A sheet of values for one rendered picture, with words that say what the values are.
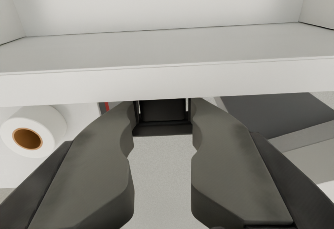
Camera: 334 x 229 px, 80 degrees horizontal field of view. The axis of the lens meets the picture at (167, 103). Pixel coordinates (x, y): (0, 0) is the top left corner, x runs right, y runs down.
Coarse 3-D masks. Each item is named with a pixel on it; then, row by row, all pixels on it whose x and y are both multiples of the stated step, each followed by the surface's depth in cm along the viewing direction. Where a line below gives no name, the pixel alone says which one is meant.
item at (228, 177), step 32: (224, 128) 9; (192, 160) 7; (224, 160) 7; (256, 160) 7; (192, 192) 7; (224, 192) 6; (256, 192) 6; (224, 224) 6; (256, 224) 5; (288, 224) 5
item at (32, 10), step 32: (0, 0) 14; (32, 0) 16; (64, 0) 16; (96, 0) 16; (128, 0) 16; (160, 0) 16; (192, 0) 16; (224, 0) 16; (256, 0) 16; (288, 0) 16; (320, 0) 14; (0, 32) 14; (32, 32) 17; (64, 32) 17; (96, 32) 17
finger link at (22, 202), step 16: (64, 144) 8; (48, 160) 8; (32, 176) 7; (48, 176) 7; (16, 192) 6; (32, 192) 6; (0, 208) 6; (16, 208) 6; (32, 208) 6; (0, 224) 6; (16, 224) 6
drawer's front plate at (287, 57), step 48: (0, 48) 14; (48, 48) 13; (96, 48) 12; (144, 48) 12; (192, 48) 11; (240, 48) 11; (288, 48) 10; (0, 96) 10; (48, 96) 10; (96, 96) 10; (144, 96) 10; (192, 96) 10
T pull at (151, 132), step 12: (144, 108) 12; (156, 108) 12; (168, 108) 12; (180, 108) 12; (144, 120) 12; (156, 120) 12; (168, 120) 12; (180, 120) 12; (132, 132) 13; (144, 132) 13; (156, 132) 13; (168, 132) 13; (180, 132) 13
